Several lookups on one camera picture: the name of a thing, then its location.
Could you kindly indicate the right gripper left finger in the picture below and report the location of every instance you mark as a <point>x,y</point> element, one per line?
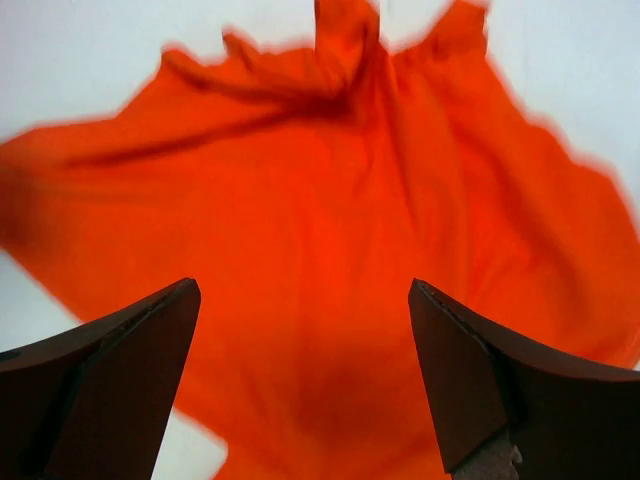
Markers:
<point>93,402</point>

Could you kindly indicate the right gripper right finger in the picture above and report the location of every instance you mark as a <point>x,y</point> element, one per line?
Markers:
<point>507,407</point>

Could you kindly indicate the orange polo shirt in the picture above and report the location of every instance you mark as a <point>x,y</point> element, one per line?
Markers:
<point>304,190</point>

